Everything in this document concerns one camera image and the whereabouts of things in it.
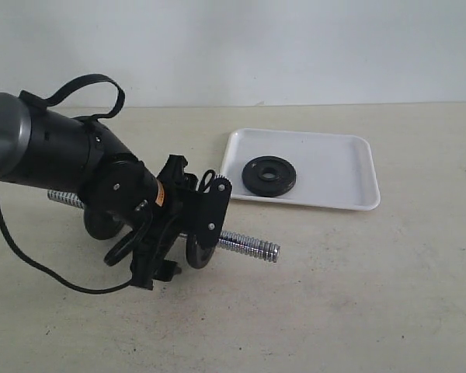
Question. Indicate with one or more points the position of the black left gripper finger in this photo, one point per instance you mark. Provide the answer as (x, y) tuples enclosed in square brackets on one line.
[(170, 269)]

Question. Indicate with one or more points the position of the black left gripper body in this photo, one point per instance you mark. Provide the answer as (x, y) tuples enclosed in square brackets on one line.
[(157, 236)]

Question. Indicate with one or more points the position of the black weight plate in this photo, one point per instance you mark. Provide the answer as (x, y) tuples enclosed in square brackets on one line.
[(199, 251), (268, 176)]

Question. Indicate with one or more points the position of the black round plastic disc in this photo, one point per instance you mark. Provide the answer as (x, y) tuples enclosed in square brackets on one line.
[(101, 225)]

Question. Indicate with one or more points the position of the chrome threaded dumbbell bar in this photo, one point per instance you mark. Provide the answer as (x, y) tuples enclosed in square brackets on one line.
[(232, 241)]

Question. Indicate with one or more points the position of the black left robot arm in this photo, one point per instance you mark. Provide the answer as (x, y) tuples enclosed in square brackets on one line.
[(144, 213)]

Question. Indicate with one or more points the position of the white plastic tray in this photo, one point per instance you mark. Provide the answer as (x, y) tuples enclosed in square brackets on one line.
[(332, 170)]

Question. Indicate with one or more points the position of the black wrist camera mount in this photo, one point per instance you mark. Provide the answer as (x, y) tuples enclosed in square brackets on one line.
[(210, 214)]

